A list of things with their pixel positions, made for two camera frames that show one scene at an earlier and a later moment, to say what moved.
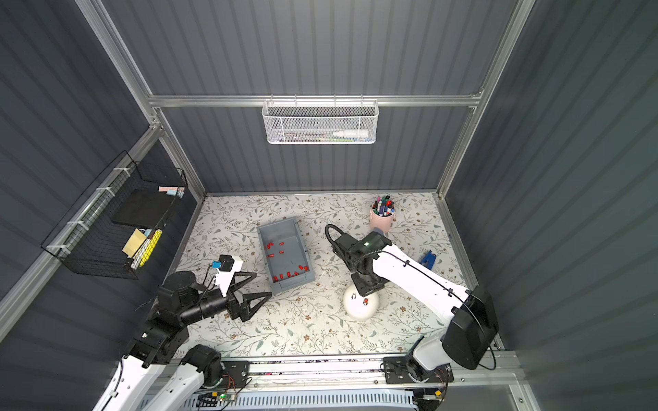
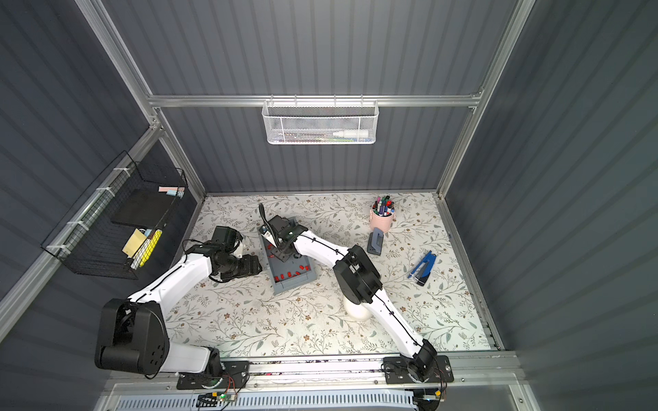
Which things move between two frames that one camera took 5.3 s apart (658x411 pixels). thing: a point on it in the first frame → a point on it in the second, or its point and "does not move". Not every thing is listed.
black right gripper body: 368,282 → 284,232
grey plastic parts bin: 286,255 does not move
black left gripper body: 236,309 → 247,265
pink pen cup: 381,213 does not move
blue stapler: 428,260 does not move
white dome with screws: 359,306 does not move
